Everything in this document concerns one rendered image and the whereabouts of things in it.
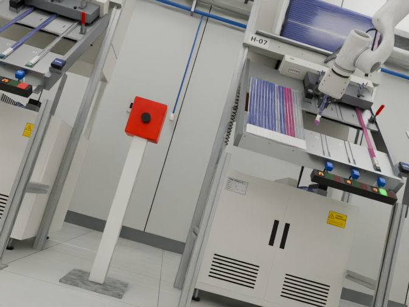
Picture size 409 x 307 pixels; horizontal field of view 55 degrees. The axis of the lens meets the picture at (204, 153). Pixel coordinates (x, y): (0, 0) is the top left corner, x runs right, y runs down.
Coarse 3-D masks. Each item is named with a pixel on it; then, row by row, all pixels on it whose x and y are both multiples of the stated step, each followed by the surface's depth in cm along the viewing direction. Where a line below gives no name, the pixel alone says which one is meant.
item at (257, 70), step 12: (252, 72) 200; (264, 72) 204; (276, 72) 208; (288, 84) 201; (300, 84) 205; (300, 96) 194; (312, 108) 188; (324, 108) 191; (336, 108) 193; (348, 108) 198; (360, 108) 201; (336, 120) 194; (348, 120) 188
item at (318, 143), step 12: (312, 132) 171; (312, 144) 163; (324, 144) 166; (336, 144) 168; (348, 144) 171; (336, 156) 161; (348, 156) 163; (360, 156) 166; (384, 156) 171; (372, 168) 162; (384, 168) 164
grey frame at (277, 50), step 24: (240, 48) 215; (264, 48) 210; (288, 48) 212; (240, 72) 211; (360, 72) 214; (216, 144) 205; (360, 144) 212; (216, 168) 155; (216, 192) 152; (192, 240) 198; (192, 264) 147; (384, 264) 155; (192, 288) 146; (384, 288) 153
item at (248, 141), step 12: (240, 144) 156; (252, 144) 156; (264, 144) 155; (276, 144) 154; (276, 156) 157; (288, 156) 157; (300, 156) 156; (312, 156) 155; (324, 156) 155; (312, 168) 159; (336, 168) 157; (348, 168) 156; (360, 168) 156; (360, 180) 159; (372, 180) 158; (396, 180) 157
